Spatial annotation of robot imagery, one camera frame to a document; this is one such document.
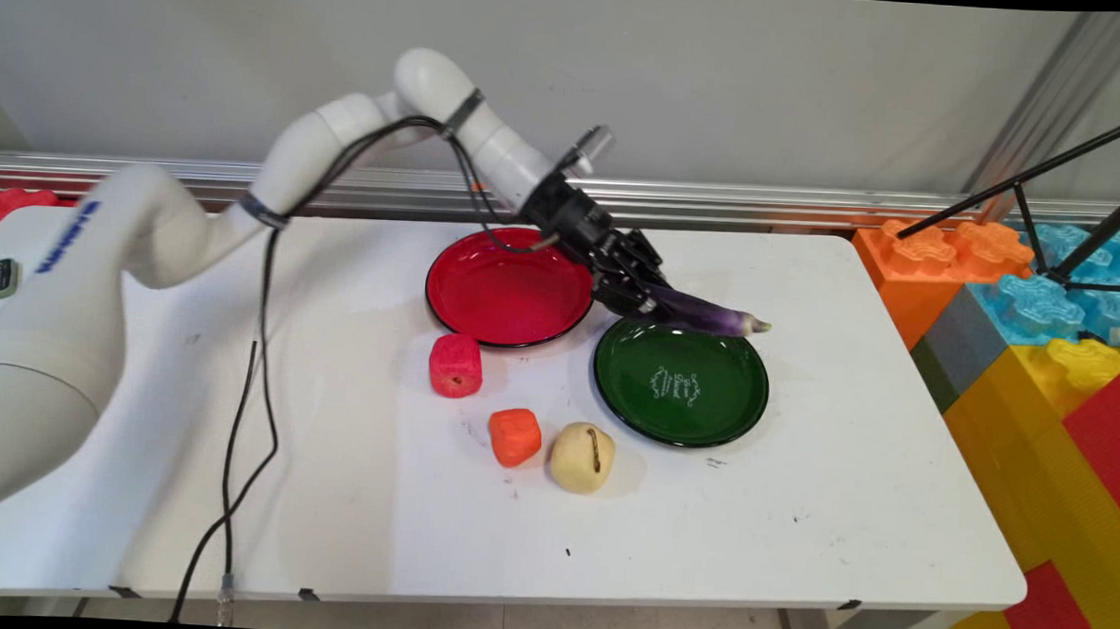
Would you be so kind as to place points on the yellow giant building block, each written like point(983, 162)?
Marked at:
point(1016, 467)

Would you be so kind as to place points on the blue giant building block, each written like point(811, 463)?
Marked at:
point(1042, 307)

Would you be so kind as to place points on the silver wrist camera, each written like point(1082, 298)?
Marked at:
point(589, 149)

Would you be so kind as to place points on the grey giant building block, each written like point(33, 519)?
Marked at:
point(960, 351)

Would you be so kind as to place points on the orange giant building block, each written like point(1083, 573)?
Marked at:
point(921, 269)

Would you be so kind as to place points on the red plate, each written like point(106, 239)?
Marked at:
point(509, 289)

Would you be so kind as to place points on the black tripod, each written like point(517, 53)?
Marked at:
point(1029, 179)

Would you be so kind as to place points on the red toy cube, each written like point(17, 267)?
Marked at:
point(456, 365)

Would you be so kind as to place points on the aluminium rail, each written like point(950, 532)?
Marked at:
point(763, 206)

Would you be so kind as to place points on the purple toy eggplant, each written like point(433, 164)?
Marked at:
point(707, 313)

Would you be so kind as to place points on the aluminium post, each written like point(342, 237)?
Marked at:
point(1051, 109)

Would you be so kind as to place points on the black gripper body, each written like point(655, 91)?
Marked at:
point(573, 222)

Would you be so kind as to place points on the red object behind table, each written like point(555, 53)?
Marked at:
point(17, 204)

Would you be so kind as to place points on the red giant building block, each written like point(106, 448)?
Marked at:
point(1108, 433)

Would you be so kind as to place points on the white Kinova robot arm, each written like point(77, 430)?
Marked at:
point(148, 230)

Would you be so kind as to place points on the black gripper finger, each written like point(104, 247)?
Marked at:
point(640, 254)
point(622, 294)

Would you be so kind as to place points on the orange toy cube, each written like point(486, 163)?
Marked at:
point(515, 436)

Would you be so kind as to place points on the yellow toy potato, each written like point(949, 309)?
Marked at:
point(580, 459)

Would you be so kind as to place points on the green plate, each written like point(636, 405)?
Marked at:
point(680, 386)

